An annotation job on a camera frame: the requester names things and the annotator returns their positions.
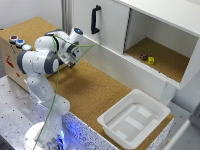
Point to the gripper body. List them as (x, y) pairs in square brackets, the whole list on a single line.
[(72, 56)]

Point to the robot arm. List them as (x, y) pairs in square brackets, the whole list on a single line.
[(38, 61)]

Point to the wooden drawer box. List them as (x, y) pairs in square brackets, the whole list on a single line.
[(20, 40)]

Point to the green button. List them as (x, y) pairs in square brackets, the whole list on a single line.
[(26, 47)]

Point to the white sliding door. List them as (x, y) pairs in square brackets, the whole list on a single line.
[(110, 23)]

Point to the blue button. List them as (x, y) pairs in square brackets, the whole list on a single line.
[(20, 42)]

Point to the red button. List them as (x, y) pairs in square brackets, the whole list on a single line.
[(13, 38)]

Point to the purple block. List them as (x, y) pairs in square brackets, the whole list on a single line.
[(144, 57)]

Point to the yellow block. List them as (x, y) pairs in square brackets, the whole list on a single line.
[(151, 60)]

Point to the white plastic box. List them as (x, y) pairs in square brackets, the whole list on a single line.
[(135, 118)]

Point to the white cabinet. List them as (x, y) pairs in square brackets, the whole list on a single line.
[(160, 40)]

